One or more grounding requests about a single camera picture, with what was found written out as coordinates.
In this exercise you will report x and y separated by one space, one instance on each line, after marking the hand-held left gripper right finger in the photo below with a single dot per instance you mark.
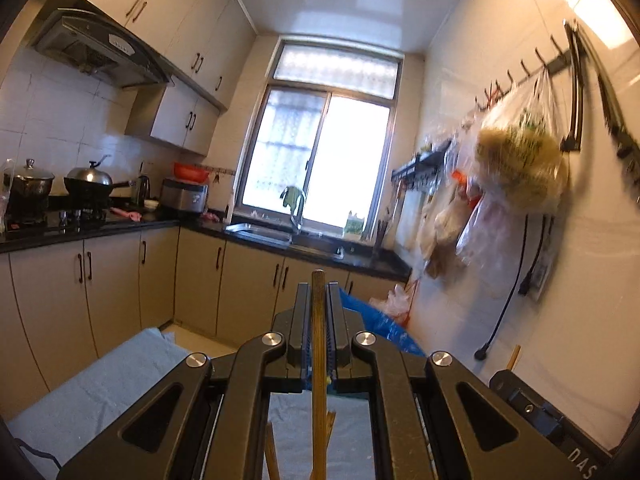
337 340

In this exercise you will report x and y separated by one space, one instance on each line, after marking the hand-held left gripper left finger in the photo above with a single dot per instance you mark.
300 330

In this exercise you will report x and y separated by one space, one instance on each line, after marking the blue plastic bag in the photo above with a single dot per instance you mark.
385 327

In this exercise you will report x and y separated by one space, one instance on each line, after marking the white crumpled plastic bag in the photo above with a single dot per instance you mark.
395 305

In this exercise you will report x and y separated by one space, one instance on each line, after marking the steel sink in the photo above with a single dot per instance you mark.
260 232

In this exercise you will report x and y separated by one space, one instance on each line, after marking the dark utensil caddy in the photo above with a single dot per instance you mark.
382 240

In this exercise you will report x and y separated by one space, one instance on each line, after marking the green and white carton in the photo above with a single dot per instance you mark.
352 225

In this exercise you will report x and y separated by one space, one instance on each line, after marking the steel faucet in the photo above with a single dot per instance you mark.
299 210

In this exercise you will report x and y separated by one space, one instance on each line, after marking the white power strip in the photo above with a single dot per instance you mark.
545 272

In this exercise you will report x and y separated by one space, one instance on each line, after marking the green cloth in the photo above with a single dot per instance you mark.
290 197

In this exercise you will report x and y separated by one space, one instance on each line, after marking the brownish hanging plastic bag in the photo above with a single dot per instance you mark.
445 225

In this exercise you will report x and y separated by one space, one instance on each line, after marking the clear hanging plastic bag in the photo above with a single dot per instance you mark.
490 245

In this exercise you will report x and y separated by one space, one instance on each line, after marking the kitchen window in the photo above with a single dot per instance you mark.
345 160

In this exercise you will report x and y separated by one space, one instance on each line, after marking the silver rice cooker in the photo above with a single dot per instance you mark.
182 195

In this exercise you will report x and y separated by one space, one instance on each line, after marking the beige lower cabinets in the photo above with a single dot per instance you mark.
115 280

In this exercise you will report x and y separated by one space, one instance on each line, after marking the beige cabinets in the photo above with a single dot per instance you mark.
190 25
115 280

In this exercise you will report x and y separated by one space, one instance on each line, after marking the red bowl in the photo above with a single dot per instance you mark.
190 172

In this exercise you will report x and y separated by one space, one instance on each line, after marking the small white bowl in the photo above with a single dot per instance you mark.
151 204

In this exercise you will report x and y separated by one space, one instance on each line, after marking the grey-blue table cloth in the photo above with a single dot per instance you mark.
100 390

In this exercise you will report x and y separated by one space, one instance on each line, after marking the steel kettle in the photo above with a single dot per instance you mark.
142 190

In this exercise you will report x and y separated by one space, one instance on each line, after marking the clear bag of dried noodles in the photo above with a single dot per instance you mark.
520 160

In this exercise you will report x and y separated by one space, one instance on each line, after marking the black kitchen countertop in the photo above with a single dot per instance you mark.
75 232

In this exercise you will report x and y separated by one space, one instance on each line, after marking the black wok with lid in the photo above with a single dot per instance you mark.
90 185

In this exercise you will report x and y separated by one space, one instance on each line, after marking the black gas stove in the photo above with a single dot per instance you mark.
30 217

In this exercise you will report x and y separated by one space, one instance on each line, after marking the steel pot with lid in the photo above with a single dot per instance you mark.
30 185

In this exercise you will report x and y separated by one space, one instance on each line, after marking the beige upper cabinets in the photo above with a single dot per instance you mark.
190 25

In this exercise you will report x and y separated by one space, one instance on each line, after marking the range hood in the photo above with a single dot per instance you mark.
100 45

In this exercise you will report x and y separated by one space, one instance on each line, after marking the black wall shelf rack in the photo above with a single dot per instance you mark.
420 165

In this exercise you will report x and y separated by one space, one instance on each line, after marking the metal hook rail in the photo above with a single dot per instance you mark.
555 65

